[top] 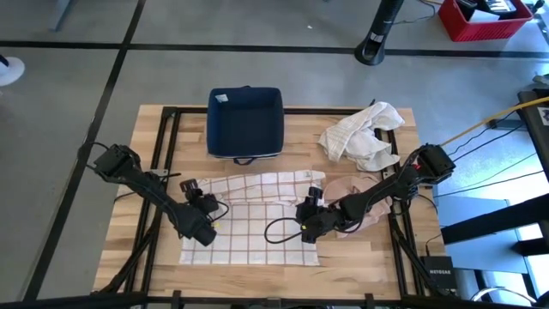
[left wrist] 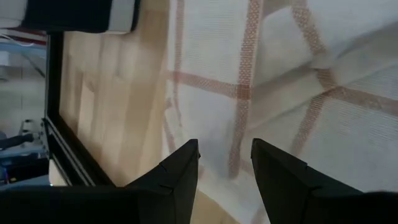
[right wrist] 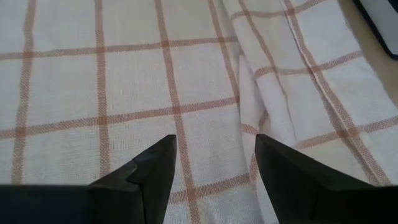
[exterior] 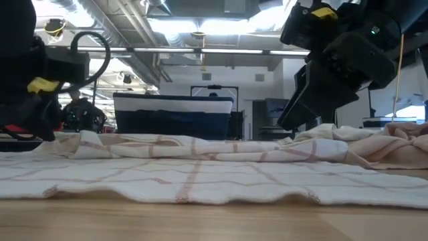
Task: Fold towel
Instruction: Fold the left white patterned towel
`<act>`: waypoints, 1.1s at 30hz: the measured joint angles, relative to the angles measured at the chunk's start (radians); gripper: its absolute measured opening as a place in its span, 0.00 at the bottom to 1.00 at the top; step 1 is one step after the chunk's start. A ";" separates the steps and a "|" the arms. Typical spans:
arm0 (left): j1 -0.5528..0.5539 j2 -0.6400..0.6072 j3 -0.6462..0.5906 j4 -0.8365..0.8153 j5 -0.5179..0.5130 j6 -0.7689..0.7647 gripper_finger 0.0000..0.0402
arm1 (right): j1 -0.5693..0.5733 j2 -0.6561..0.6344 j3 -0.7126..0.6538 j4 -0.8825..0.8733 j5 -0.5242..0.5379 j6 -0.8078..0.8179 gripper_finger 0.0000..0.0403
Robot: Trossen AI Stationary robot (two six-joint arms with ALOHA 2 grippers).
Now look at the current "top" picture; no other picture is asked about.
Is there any white red-checked towel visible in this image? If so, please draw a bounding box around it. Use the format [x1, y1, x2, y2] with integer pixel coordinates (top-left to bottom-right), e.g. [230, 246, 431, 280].
[178, 169, 327, 267]

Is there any black aluminium table frame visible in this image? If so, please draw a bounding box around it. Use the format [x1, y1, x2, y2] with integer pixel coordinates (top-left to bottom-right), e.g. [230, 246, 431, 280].
[0, 99, 549, 309]

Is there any long black metal beam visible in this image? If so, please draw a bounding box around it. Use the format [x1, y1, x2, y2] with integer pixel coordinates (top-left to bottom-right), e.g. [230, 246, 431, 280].
[440, 192, 549, 245]

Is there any short black metal beam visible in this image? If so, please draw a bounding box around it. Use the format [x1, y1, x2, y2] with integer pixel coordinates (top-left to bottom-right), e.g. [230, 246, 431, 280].
[512, 237, 549, 258]

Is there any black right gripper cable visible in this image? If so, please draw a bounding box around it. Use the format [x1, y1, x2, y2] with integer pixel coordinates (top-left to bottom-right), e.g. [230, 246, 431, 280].
[263, 216, 305, 245]

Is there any grey power strip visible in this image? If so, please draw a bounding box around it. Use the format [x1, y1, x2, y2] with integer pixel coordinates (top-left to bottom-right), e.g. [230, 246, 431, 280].
[488, 118, 527, 131]

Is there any white round base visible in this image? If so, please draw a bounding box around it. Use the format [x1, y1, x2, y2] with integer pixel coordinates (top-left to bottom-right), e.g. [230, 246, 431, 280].
[0, 54, 26, 88]

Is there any navy fabric basket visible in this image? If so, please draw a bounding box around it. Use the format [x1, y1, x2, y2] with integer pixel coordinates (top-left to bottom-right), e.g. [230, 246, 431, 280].
[205, 85, 287, 167]

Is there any black Netgear network switch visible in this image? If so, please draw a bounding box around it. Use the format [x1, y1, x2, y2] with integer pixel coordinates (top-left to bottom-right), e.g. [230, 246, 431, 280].
[419, 255, 458, 293]

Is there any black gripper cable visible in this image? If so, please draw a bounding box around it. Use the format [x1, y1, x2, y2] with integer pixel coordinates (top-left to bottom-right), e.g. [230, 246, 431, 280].
[263, 216, 305, 245]
[208, 199, 231, 223]

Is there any black pedestal stand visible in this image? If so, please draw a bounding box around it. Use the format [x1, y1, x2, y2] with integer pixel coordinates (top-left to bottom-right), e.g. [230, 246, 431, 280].
[353, 0, 407, 67]

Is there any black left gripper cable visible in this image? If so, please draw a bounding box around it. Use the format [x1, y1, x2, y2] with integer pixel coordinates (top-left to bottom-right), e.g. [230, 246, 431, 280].
[208, 199, 231, 223]

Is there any pale pink towel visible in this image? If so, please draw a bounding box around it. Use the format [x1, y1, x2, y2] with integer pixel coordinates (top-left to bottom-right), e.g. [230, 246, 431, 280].
[321, 173, 394, 239]

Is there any thin black floor cable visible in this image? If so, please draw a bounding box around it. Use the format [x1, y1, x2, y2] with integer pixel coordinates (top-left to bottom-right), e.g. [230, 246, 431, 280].
[392, 0, 439, 26]

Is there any grey metal leg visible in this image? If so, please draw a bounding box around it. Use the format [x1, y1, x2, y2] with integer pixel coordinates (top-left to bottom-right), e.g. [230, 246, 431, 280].
[46, 0, 75, 33]

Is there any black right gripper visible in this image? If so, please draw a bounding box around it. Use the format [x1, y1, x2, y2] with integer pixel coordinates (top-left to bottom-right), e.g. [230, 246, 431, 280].
[294, 185, 344, 245]

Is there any black desk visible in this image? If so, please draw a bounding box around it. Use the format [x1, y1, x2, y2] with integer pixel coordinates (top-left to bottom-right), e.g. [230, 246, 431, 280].
[516, 88, 549, 181]

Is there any yellow cable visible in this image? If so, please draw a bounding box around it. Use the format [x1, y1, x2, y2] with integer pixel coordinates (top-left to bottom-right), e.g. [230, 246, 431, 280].
[441, 94, 549, 147]

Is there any red plastic crate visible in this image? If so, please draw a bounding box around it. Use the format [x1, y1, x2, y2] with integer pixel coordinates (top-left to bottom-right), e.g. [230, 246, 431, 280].
[437, 0, 535, 43]

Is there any white cable loop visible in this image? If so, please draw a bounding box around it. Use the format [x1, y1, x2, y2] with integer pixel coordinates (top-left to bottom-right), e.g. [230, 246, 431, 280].
[469, 285, 537, 306]

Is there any black electronic device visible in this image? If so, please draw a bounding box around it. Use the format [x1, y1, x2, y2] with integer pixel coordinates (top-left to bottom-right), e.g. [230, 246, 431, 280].
[455, 0, 518, 21]

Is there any white grey-striped towel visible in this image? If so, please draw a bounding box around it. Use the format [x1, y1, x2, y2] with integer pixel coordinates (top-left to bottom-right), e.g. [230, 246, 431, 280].
[317, 100, 406, 173]

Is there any black arm base cable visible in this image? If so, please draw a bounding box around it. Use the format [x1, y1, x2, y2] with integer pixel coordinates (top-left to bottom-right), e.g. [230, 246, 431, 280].
[113, 190, 141, 203]

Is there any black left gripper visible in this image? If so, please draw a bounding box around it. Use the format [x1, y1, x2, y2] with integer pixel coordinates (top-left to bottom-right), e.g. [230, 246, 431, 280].
[179, 179, 220, 218]

